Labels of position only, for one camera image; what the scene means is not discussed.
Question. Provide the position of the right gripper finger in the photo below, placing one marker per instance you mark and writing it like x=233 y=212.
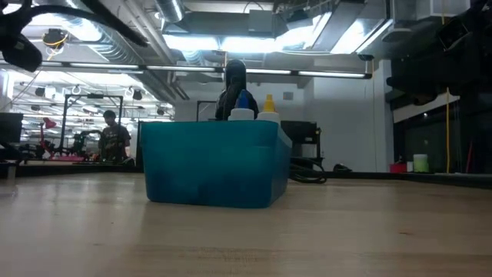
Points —
x=421 y=88
x=423 y=61

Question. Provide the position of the large yellow food coloring bottle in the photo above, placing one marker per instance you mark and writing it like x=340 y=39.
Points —
x=269 y=105

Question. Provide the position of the large blue food coloring bottle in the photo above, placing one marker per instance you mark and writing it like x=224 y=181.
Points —
x=241 y=113

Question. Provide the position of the teal plastic bin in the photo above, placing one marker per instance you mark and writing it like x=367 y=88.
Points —
x=211 y=165

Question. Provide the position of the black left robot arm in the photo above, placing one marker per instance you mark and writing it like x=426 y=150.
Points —
x=21 y=52

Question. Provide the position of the white ceiling box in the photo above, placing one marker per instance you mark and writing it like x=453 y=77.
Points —
x=442 y=7

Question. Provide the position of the green plastic container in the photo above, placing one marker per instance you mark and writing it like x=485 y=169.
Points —
x=420 y=162

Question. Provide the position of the small white cup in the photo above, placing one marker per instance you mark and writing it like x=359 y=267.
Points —
x=409 y=166

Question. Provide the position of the red plastic container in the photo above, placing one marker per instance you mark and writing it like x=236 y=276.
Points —
x=397 y=167

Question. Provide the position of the long tube light fixture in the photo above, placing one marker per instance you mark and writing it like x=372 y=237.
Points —
x=180 y=68

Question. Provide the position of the black and grey cabinet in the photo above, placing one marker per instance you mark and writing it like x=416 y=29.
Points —
x=138 y=146

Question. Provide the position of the person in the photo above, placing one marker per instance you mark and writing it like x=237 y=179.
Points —
x=113 y=138

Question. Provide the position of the red machine part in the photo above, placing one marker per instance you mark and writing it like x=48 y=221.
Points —
x=48 y=123

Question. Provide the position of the black screen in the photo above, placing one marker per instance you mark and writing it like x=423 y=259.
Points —
x=9 y=127

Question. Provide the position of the grey wall vent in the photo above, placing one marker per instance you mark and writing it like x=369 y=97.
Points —
x=288 y=95

